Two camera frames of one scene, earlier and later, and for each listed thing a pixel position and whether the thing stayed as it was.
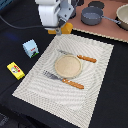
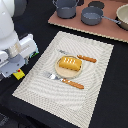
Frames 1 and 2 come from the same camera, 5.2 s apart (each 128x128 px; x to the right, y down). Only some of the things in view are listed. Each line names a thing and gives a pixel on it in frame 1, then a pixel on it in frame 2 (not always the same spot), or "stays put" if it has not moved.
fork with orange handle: x=55 y=77 stays put
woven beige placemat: x=67 y=78 stays put
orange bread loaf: x=66 y=29 -> x=70 y=63
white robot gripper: x=54 y=14 -> x=17 y=56
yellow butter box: x=16 y=70 stays put
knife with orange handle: x=79 y=56 stays put
